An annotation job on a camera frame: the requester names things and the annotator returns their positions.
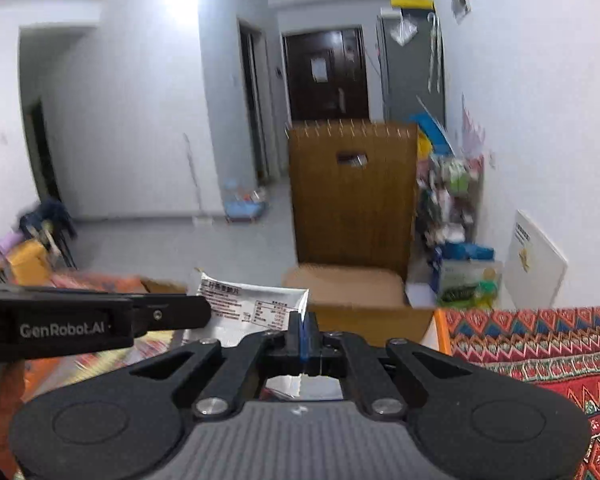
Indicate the thin white pole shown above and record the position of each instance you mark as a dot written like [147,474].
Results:
[194,175]

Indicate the white board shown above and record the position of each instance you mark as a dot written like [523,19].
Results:
[537,260]

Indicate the small blue floor cart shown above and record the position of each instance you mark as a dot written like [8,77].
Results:
[245,205]

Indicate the grey refrigerator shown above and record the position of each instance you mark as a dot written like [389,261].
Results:
[410,80]

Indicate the red cardboard box pumpkin print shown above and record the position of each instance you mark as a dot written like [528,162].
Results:
[350,200]

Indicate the dark bag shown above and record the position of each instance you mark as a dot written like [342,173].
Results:
[50,220]

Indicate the purple paper decoration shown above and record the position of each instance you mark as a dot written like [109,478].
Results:
[472,130]

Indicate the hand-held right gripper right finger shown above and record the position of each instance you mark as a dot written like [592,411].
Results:
[312,340]

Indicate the clear plastic bag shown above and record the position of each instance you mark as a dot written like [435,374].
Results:
[404,31]

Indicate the green white paper bag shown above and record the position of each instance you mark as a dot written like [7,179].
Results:
[470,285]

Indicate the small yellow box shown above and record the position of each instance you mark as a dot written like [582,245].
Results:
[27,260]

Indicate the yellow flat box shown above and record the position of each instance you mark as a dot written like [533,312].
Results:
[412,2]

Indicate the storage rack with bottles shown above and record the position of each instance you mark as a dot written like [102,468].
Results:
[450,200]

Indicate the white packet grey print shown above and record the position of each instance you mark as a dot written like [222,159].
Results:
[250,305]

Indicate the yellow bag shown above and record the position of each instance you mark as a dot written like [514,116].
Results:
[424,147]

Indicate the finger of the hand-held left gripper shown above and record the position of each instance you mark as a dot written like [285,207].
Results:
[175,312]

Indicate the hanging white umbrella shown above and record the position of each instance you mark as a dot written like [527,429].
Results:
[435,55]

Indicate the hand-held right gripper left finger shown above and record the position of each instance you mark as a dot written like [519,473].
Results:
[295,335]

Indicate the blue plastic item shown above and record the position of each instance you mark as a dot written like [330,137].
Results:
[432,132]

